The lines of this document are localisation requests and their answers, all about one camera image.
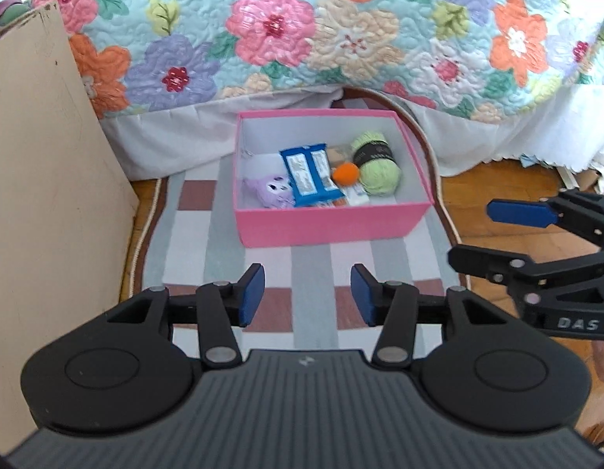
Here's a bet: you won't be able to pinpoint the checkered rug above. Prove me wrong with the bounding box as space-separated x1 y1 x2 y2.
119 85 474 353

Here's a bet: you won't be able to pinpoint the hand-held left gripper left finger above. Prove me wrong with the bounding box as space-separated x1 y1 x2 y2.
104 262 266 369

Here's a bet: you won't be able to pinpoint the blue snack packet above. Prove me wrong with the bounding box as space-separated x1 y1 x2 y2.
279 143 343 207

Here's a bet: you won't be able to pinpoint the cardboard pieces under bed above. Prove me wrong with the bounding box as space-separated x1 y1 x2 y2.
519 154 604 192

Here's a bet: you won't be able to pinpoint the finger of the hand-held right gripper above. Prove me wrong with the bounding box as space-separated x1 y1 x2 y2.
486 190 604 250
447 245 604 300

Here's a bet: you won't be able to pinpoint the purple plush toy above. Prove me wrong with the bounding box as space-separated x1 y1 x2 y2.
242 172 295 210

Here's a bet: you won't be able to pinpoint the green yarn ball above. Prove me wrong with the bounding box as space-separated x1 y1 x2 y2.
351 129 403 197

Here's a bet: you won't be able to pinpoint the foundation bottle with gold cap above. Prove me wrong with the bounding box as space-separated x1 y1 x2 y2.
329 144 354 167

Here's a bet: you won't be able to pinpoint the floral quilt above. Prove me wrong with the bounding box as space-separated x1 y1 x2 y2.
0 0 604 123

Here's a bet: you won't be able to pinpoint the beige cabinet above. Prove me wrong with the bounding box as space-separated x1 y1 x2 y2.
0 2 139 450

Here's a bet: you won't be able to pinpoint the pink cardboard box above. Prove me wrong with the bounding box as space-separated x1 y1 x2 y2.
232 110 436 249

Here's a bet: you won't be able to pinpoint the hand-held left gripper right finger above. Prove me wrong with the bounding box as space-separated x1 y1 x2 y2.
350 264 515 369

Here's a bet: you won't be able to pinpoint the orange makeup sponge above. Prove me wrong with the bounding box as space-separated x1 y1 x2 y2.
332 162 361 187

